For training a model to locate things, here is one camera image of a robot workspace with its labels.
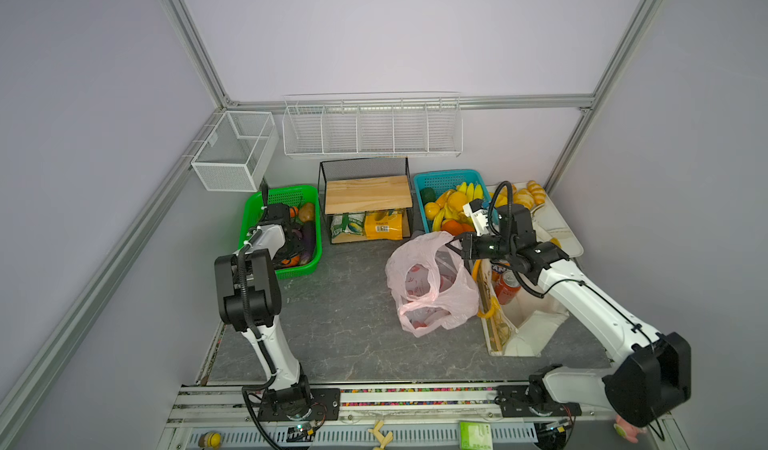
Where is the orange Fanta can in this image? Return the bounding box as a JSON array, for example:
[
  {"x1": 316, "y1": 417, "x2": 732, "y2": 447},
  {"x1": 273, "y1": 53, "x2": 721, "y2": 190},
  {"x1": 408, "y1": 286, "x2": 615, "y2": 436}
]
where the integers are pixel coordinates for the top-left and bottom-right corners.
[{"x1": 491, "y1": 261, "x2": 511, "y2": 276}]

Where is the orange pumpkin toy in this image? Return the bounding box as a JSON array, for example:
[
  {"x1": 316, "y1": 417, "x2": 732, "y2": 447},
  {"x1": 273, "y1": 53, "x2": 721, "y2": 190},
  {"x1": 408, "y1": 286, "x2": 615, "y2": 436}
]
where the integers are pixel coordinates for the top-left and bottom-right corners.
[{"x1": 281, "y1": 255, "x2": 301, "y2": 268}]

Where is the pink plastic grocery bag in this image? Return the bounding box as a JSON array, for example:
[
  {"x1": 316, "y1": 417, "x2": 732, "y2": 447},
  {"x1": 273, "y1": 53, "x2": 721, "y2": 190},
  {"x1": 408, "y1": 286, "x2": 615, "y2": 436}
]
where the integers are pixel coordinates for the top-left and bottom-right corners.
[{"x1": 385, "y1": 232, "x2": 480, "y2": 338}]

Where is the cream canvas tote bag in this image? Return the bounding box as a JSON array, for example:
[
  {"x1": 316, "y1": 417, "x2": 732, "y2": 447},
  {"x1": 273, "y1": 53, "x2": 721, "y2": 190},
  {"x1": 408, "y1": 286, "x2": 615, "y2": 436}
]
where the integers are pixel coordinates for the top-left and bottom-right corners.
[{"x1": 472, "y1": 260, "x2": 570, "y2": 357}]

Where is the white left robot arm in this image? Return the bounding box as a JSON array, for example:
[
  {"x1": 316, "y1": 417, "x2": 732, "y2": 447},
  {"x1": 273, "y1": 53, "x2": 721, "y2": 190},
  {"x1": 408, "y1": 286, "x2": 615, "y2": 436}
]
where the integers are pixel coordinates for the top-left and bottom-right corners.
[{"x1": 214, "y1": 204, "x2": 312, "y2": 419}]

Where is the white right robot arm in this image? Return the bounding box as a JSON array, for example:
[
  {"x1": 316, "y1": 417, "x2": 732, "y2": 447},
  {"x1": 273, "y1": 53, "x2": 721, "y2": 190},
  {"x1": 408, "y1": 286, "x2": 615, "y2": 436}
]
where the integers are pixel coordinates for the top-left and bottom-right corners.
[{"x1": 454, "y1": 201, "x2": 692, "y2": 427}]

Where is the green plastic vegetable basket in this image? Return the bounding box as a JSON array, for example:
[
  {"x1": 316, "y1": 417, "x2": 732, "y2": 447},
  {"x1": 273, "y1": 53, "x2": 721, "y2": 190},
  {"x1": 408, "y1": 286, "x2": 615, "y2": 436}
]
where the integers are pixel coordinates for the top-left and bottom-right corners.
[{"x1": 240, "y1": 185, "x2": 323, "y2": 279}]

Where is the brown potato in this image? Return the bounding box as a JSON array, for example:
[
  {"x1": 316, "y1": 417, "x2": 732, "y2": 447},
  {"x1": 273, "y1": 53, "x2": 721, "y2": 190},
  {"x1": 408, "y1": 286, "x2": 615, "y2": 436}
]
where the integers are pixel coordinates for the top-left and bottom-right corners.
[{"x1": 298, "y1": 202, "x2": 316, "y2": 223}]

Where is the white plastic tray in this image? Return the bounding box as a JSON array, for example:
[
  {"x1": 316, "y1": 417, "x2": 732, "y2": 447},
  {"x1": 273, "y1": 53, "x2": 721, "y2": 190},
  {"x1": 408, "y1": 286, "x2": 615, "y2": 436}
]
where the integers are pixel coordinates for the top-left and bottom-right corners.
[{"x1": 487, "y1": 183, "x2": 584, "y2": 258}]

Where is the yellow croissant left back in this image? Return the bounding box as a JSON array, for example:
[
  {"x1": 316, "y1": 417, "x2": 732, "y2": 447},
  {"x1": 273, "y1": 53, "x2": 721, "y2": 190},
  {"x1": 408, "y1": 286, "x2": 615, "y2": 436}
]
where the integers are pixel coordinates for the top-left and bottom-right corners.
[{"x1": 493, "y1": 188, "x2": 508, "y2": 208}]

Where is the striped croissant middle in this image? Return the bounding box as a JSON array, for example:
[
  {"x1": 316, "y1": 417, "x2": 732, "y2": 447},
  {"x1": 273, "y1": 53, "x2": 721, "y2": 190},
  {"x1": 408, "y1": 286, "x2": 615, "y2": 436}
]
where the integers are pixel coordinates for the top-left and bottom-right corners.
[{"x1": 513, "y1": 189, "x2": 536, "y2": 210}]

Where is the striped croissant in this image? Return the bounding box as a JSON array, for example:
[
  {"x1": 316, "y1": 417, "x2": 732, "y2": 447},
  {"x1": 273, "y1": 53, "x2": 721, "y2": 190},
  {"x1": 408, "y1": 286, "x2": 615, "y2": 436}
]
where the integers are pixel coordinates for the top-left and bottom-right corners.
[
  {"x1": 513, "y1": 189, "x2": 536, "y2": 210},
  {"x1": 526, "y1": 180, "x2": 547, "y2": 206}
]

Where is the dark purple eggplant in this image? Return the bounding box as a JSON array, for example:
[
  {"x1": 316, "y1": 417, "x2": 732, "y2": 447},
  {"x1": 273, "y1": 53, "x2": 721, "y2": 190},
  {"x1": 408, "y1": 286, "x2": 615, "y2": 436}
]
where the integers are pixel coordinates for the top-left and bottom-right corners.
[{"x1": 299, "y1": 221, "x2": 317, "y2": 266}]

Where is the striped croissant far right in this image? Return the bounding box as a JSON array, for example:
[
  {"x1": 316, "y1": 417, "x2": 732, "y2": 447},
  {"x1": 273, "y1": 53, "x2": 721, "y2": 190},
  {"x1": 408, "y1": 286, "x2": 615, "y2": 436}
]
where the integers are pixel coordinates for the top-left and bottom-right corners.
[{"x1": 526, "y1": 180, "x2": 547, "y2": 206}]

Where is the orange fruit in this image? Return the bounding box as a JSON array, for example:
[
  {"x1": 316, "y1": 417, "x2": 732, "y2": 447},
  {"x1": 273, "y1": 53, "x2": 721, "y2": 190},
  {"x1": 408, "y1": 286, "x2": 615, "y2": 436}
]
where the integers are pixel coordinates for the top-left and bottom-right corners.
[{"x1": 441, "y1": 219, "x2": 475, "y2": 236}]

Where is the small white mesh basket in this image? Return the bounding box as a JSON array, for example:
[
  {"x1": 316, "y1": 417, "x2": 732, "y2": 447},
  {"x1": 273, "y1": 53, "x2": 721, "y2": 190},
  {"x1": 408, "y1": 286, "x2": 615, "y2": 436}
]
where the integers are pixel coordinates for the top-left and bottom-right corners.
[{"x1": 192, "y1": 111, "x2": 279, "y2": 193}]

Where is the green snack packet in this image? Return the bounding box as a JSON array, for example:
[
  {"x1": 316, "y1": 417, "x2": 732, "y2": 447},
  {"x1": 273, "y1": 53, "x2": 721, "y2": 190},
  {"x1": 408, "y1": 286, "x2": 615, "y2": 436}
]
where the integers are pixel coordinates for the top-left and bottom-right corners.
[{"x1": 330, "y1": 212, "x2": 366, "y2": 238}]

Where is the teal plastic fruit basket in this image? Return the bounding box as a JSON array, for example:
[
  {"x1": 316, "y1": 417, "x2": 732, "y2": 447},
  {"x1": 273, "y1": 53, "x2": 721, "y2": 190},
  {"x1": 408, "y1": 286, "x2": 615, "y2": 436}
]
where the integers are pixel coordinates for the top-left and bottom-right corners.
[{"x1": 413, "y1": 169, "x2": 491, "y2": 233}]

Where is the green avocado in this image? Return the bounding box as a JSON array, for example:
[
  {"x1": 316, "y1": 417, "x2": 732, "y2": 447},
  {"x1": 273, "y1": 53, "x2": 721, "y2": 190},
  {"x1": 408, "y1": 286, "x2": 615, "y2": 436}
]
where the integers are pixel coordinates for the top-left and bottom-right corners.
[{"x1": 419, "y1": 187, "x2": 437, "y2": 206}]

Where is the yellow snack packet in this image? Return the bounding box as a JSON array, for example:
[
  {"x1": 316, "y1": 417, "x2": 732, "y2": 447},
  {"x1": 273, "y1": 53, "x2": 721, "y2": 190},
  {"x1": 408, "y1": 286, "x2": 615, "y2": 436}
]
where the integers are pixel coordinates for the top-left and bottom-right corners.
[{"x1": 364, "y1": 209, "x2": 405, "y2": 241}]

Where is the black wire wooden shelf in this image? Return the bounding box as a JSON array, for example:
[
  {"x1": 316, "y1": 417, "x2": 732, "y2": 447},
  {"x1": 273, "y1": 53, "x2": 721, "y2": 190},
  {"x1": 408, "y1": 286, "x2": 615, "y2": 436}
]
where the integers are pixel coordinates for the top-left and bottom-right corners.
[{"x1": 318, "y1": 157, "x2": 414, "y2": 244}]

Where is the long white wire basket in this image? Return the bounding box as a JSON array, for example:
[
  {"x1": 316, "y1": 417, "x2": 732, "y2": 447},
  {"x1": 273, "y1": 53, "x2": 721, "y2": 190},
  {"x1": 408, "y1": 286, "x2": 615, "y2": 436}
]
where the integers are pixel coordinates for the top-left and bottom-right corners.
[{"x1": 282, "y1": 92, "x2": 464, "y2": 158}]

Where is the green card on rail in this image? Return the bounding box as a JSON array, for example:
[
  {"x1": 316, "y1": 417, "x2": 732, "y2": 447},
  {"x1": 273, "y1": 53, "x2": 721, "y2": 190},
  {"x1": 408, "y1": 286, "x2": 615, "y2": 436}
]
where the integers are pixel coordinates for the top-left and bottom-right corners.
[{"x1": 459, "y1": 421, "x2": 493, "y2": 450}]

